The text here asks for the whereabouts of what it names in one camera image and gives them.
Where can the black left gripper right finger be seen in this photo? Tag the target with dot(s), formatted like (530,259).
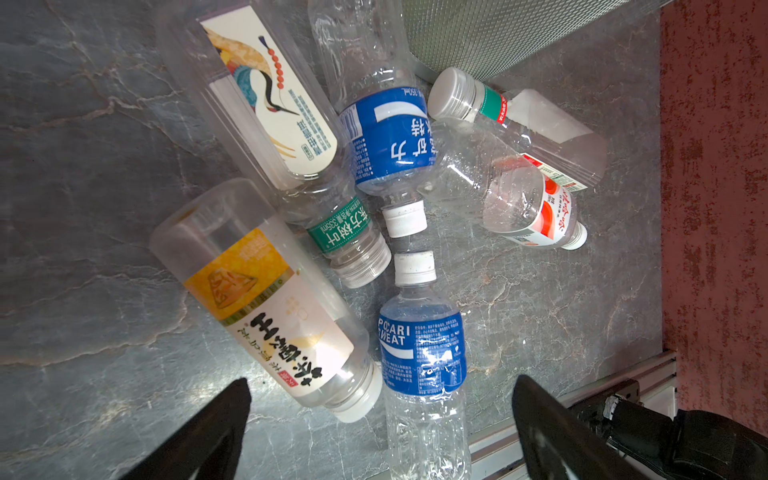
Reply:
(556,445)

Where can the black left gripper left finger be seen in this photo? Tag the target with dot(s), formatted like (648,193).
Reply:
(208,446)

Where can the yellow label tea bottle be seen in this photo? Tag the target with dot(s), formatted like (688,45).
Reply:
(239,259)

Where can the Pocari Sweat blue bottle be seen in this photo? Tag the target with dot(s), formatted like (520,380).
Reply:
(424,367)

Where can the red white label bottle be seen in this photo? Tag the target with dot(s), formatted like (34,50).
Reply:
(484,181)

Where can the blue label bottle near bin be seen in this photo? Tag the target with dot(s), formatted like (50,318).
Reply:
(365,57)

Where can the green band square bottle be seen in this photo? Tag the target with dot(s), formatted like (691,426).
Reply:
(560,146)

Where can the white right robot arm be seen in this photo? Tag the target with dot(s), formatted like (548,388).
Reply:
(694,444)

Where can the crane label clear bottle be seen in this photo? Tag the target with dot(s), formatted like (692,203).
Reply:
(240,64)

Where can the grey mesh waste bin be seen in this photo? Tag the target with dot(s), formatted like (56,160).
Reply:
(486,38)

